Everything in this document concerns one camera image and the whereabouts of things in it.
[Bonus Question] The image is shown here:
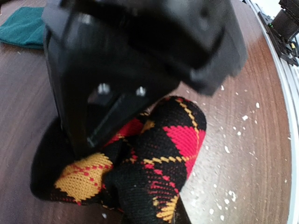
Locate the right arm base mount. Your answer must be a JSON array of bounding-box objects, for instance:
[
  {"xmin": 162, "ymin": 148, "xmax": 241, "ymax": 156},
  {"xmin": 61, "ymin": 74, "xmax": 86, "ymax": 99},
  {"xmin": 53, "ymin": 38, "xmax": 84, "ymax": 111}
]
[{"xmin": 258, "ymin": 0, "xmax": 299, "ymax": 66}]

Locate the black red yellow argyle sock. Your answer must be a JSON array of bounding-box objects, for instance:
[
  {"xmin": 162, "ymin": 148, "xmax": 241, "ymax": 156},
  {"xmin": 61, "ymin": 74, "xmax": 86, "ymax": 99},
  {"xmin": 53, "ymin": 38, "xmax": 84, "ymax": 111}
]
[{"xmin": 30, "ymin": 96, "xmax": 206, "ymax": 224}]

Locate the dark green christmas sock pair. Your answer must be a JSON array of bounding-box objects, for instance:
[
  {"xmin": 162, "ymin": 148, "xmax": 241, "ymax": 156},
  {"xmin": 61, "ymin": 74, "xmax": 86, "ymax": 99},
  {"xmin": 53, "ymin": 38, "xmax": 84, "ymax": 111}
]
[{"xmin": 0, "ymin": 7, "xmax": 45, "ymax": 49}]

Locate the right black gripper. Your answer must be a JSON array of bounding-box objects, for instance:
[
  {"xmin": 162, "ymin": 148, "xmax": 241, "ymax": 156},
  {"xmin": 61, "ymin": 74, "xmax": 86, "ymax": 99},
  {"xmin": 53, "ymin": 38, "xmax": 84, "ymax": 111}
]
[{"xmin": 42, "ymin": 0, "xmax": 247, "ymax": 96}]

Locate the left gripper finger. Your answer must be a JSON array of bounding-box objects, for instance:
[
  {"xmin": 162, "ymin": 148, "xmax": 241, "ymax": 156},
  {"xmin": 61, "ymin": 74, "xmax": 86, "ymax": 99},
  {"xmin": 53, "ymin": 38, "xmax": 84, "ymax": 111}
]
[{"xmin": 171, "ymin": 200, "xmax": 191, "ymax": 224}]

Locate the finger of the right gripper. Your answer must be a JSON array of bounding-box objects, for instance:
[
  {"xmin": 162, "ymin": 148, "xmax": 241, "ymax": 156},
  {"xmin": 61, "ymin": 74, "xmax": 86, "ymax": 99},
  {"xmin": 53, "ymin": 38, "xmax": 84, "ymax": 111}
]
[{"xmin": 43, "ymin": 14, "xmax": 179, "ymax": 159}]

